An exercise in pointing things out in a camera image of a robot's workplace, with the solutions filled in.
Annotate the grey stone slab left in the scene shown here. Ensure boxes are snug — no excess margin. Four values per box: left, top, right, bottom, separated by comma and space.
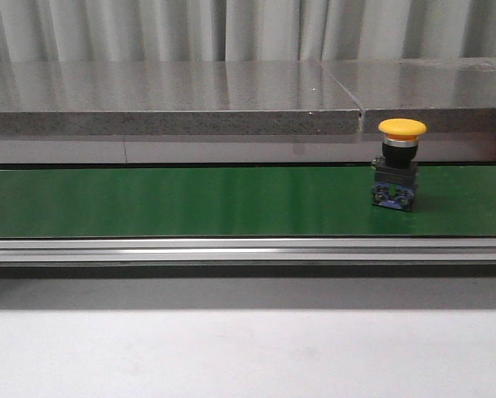
0, 61, 360, 139

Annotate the grey stone slab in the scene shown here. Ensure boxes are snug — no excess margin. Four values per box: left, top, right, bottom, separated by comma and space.
0, 61, 360, 139
322, 58, 496, 133

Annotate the green conveyor belt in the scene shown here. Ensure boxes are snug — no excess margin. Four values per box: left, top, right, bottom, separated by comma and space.
0, 166, 496, 238

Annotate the grey stone slab right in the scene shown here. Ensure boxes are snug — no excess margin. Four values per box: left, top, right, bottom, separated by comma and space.
322, 58, 496, 133

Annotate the white base panel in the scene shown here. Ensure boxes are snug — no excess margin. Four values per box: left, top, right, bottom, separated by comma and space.
0, 133, 496, 165

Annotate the grey curtain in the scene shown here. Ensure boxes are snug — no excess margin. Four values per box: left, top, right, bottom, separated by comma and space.
0, 1, 496, 62

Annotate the aluminium conveyor frame rail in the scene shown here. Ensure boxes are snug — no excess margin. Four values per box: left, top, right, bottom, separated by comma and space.
0, 237, 496, 264

